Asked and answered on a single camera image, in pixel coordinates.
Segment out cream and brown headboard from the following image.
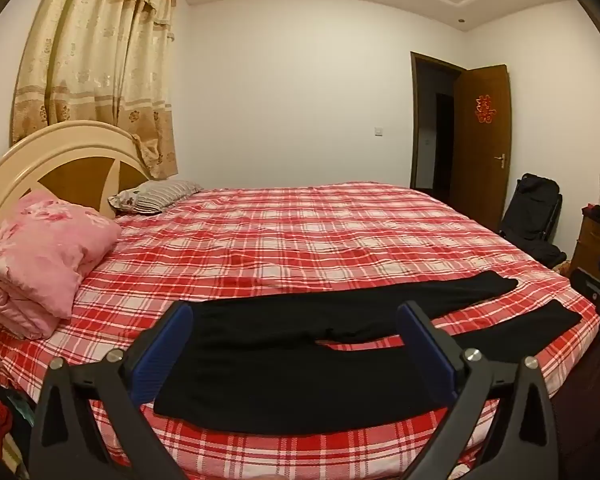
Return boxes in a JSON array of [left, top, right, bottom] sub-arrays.
[[0, 120, 153, 376]]

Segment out pink floral quilt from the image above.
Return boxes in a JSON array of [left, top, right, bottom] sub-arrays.
[[0, 190, 123, 339]]

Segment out black pants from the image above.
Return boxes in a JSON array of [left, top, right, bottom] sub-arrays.
[[152, 270, 583, 435]]

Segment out wooden cabinet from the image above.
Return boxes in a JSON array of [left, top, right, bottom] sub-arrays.
[[570, 207, 600, 281]]

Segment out beige patterned curtain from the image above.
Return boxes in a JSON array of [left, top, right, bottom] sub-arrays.
[[11, 0, 182, 181]]

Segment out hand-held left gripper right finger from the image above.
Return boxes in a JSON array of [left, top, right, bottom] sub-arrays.
[[395, 301, 561, 480]]

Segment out black folding chair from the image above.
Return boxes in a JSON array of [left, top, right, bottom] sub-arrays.
[[497, 173, 567, 268]]

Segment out brown wooden door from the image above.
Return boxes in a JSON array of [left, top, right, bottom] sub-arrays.
[[451, 64, 512, 233]]

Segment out bed with red plaid sheet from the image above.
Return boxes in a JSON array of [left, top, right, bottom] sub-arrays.
[[0, 182, 600, 480]]

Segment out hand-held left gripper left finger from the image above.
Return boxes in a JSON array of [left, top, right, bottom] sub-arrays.
[[28, 301, 195, 480]]

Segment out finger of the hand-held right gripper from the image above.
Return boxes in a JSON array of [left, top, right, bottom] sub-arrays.
[[570, 266, 600, 307]]

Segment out red paper door decoration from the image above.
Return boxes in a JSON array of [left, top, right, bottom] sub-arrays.
[[474, 94, 497, 124]]

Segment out striped pillow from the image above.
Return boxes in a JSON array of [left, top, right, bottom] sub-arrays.
[[108, 180, 204, 216]]

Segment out pile of dark clothes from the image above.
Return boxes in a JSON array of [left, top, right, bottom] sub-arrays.
[[0, 372, 37, 480]]

